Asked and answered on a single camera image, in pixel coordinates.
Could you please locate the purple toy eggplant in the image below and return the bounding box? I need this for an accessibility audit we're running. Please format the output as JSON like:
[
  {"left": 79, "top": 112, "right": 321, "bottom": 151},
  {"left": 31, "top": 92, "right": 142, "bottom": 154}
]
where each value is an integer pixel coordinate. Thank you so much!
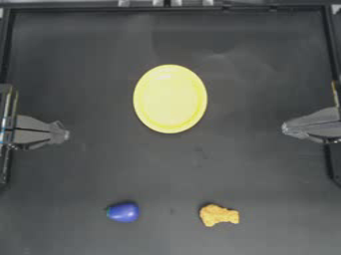
[{"left": 106, "top": 201, "right": 141, "bottom": 224}]

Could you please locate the yellow plate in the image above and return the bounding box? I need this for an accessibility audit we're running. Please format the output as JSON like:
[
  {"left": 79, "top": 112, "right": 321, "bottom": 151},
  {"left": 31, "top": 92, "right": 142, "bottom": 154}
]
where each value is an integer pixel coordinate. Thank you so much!
[{"left": 133, "top": 64, "right": 209, "bottom": 134}]

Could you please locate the toy fried chicken piece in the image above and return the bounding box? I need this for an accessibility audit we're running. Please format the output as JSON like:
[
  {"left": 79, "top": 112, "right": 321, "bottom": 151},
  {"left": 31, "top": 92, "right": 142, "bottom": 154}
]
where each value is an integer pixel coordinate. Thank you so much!
[{"left": 198, "top": 203, "right": 241, "bottom": 228}]

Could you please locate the black table frame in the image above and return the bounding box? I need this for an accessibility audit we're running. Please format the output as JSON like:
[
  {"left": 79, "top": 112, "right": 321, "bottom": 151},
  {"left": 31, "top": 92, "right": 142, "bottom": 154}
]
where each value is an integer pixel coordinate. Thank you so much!
[{"left": 0, "top": 0, "right": 341, "bottom": 191}]

